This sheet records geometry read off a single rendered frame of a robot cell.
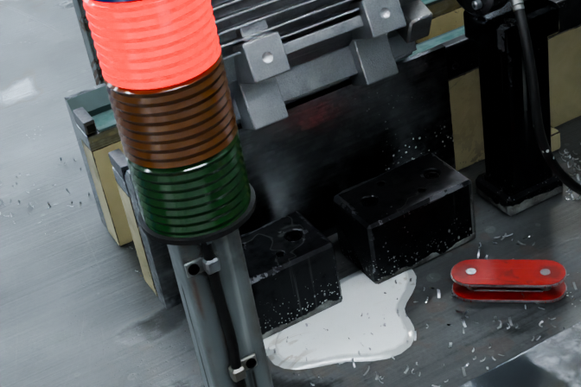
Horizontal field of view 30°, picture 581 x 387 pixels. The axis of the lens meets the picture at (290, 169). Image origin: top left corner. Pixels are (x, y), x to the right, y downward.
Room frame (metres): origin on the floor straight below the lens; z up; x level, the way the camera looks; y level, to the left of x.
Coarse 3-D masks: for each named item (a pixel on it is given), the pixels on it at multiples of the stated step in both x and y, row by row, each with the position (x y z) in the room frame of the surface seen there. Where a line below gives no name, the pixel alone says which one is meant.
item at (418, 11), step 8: (416, 0) 0.79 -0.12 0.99; (408, 8) 0.78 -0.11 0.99; (416, 8) 0.78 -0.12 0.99; (424, 8) 0.78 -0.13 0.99; (408, 16) 0.77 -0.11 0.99; (416, 16) 0.77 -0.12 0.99; (424, 16) 0.77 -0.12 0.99; (408, 24) 0.77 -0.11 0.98; (416, 24) 0.77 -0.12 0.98; (424, 24) 0.77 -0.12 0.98; (400, 32) 0.78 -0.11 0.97; (408, 32) 0.77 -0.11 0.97; (416, 32) 0.77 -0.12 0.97; (424, 32) 0.77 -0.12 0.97; (408, 40) 0.77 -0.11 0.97; (416, 40) 0.77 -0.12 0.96
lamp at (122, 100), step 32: (128, 96) 0.47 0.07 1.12; (160, 96) 0.46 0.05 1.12; (192, 96) 0.46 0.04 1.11; (224, 96) 0.48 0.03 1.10; (128, 128) 0.47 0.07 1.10; (160, 128) 0.46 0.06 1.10; (192, 128) 0.46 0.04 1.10; (224, 128) 0.47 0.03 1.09; (160, 160) 0.46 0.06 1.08; (192, 160) 0.46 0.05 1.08
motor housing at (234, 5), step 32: (224, 0) 0.73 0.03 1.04; (256, 0) 0.74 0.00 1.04; (288, 0) 0.74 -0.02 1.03; (320, 0) 0.75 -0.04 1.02; (352, 0) 0.76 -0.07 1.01; (224, 32) 0.71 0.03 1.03; (256, 32) 0.72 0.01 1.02; (288, 32) 0.73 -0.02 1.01; (320, 32) 0.73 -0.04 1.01; (224, 64) 0.72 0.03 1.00; (320, 64) 0.76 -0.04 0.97; (352, 64) 0.76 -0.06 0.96; (288, 96) 0.74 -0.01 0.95
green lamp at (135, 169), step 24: (240, 144) 0.49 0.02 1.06; (144, 168) 0.47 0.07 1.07; (168, 168) 0.46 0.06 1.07; (192, 168) 0.46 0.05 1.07; (216, 168) 0.46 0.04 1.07; (240, 168) 0.48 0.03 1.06; (144, 192) 0.47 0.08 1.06; (168, 192) 0.46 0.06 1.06; (192, 192) 0.46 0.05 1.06; (216, 192) 0.46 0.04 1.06; (240, 192) 0.47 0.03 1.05; (144, 216) 0.48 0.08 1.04; (168, 216) 0.46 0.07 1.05; (192, 216) 0.46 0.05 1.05; (216, 216) 0.46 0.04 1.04
